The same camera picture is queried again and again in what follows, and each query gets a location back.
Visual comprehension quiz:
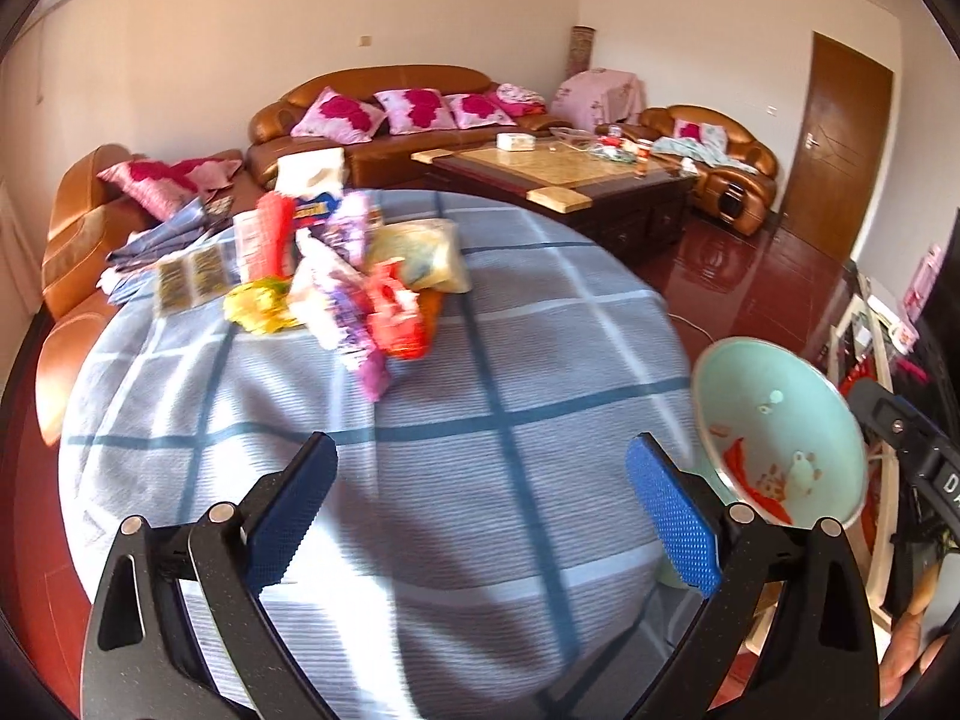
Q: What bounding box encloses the pink bottle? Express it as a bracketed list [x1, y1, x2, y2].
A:
[904, 244, 944, 317]

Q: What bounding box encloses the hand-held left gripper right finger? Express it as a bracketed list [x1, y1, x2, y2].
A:
[626, 433, 880, 720]

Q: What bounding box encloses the brown leather armchair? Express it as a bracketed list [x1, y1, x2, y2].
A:
[598, 105, 781, 239]

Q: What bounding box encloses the purple foil wrapper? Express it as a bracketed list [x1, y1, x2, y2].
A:
[300, 191, 392, 400]

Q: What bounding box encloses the white tv stand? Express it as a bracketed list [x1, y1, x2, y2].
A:
[816, 262, 935, 617]

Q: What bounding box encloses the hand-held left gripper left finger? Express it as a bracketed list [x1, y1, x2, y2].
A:
[81, 431, 340, 720]

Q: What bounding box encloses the pink floral cover cloth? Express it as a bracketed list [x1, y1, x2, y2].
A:
[553, 69, 647, 130]

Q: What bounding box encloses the pink rose print pillow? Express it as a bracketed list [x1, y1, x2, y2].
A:
[442, 93, 516, 129]
[97, 157, 242, 223]
[373, 88, 455, 135]
[291, 87, 386, 146]

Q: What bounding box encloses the red foam net sleeve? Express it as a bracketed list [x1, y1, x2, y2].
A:
[251, 193, 296, 283]

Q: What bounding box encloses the person's right hand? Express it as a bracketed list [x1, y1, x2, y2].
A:
[879, 561, 952, 704]

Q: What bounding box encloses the grey blue plaid tablecloth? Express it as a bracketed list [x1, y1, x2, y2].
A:
[58, 189, 715, 720]

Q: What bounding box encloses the folded pink blanket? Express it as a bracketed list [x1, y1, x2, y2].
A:
[491, 82, 546, 118]

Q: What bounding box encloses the yellow plastic bag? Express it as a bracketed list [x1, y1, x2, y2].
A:
[223, 277, 299, 336]

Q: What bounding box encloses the light blue cloth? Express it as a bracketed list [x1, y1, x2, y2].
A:
[651, 124, 760, 175]

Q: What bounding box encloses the folded blue plaid cloth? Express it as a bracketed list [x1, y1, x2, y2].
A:
[97, 199, 227, 295]

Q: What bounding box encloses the brown leather chaise sofa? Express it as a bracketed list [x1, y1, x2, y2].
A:
[34, 146, 257, 445]

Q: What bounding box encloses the teal plastic bucket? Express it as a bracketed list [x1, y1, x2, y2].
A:
[656, 337, 872, 595]

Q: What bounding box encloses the brown wooden door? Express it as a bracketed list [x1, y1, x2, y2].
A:
[780, 31, 896, 265]

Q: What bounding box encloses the rolled patterned mat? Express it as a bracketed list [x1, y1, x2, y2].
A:
[568, 26, 594, 81]

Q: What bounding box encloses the dark wooden coffee table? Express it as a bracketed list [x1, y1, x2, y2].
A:
[411, 135, 704, 269]

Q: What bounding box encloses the orange mesh net bag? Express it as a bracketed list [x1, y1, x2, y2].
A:
[362, 261, 434, 362]

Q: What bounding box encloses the white blue gable carton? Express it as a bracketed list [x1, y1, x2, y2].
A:
[272, 148, 347, 217]

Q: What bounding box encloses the brown leather three-seat sofa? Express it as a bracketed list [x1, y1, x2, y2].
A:
[247, 65, 572, 182]

